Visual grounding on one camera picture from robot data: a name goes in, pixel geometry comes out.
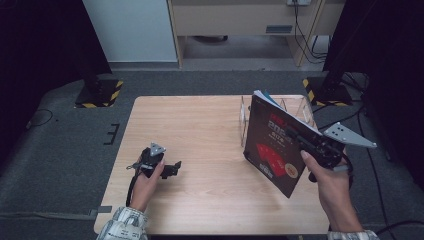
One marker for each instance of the black book with red print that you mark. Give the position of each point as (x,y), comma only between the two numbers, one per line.
(276,150)

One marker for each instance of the person's right hand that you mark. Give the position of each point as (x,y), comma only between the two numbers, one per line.
(333,193)

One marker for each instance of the dark curtain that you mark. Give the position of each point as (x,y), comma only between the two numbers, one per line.
(40,50)
(383,50)

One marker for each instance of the white cabinet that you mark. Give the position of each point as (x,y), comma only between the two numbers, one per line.
(130,30)

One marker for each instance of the striped black stand base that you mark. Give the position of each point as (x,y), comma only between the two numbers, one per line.
(328,95)
(100,96)

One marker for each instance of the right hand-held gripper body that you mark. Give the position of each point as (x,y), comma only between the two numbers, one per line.
(330,146)

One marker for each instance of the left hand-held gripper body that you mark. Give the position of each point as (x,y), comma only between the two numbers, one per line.
(150,161)

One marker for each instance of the grey label plate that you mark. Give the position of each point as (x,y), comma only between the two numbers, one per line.
(279,29)

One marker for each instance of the light wooden desk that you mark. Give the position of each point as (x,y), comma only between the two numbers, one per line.
(233,20)

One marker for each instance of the white power strip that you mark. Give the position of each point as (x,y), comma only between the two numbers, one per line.
(299,2)

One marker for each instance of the person's left hand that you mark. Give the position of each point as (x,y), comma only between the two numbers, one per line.
(145,190)

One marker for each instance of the clear acrylic file rack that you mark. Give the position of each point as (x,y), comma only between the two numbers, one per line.
(243,123)

